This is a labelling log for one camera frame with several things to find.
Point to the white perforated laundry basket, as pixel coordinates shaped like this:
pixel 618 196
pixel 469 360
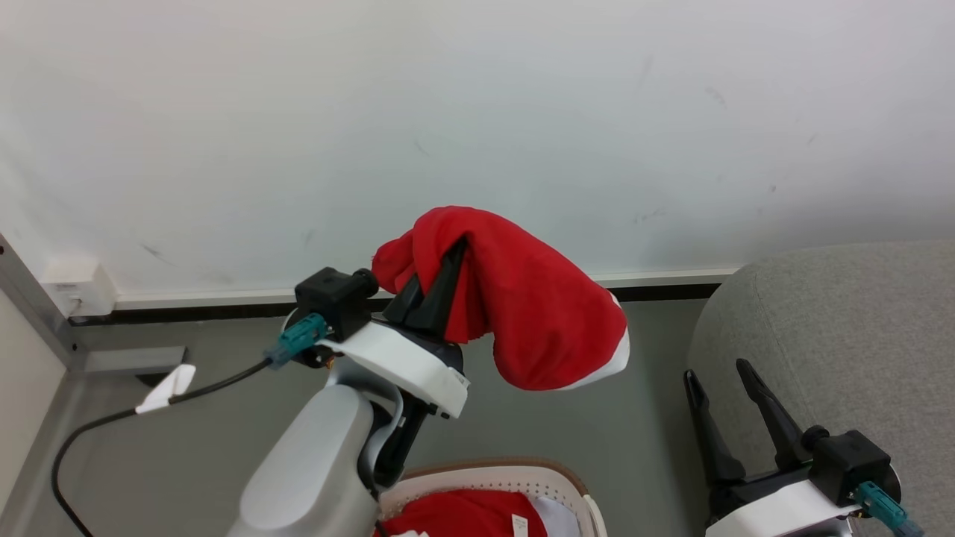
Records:
pixel 552 481

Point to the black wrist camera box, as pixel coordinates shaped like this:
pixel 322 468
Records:
pixel 847 462
pixel 336 298

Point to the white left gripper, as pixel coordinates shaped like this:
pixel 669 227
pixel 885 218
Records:
pixel 403 365

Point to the white wall outlet box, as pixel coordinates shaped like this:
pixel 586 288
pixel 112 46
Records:
pixel 78 287

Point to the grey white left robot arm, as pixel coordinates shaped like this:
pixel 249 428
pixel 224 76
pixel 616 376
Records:
pixel 313 462

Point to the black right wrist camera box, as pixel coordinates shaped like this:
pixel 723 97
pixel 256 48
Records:
pixel 847 462

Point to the black baseboard strip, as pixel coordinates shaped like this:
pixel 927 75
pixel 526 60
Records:
pixel 186 312

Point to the white wall trim strip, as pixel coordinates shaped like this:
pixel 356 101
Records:
pixel 224 298

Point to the red garment with white trim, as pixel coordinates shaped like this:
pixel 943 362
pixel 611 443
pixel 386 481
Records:
pixel 522 306

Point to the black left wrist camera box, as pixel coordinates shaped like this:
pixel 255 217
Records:
pixel 336 298

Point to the grey fabric sofa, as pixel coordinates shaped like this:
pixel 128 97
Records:
pixel 843 335

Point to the red garment with white label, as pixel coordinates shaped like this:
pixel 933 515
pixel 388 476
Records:
pixel 462 514

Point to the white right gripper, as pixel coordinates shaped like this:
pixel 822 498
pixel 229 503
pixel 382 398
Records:
pixel 768 507

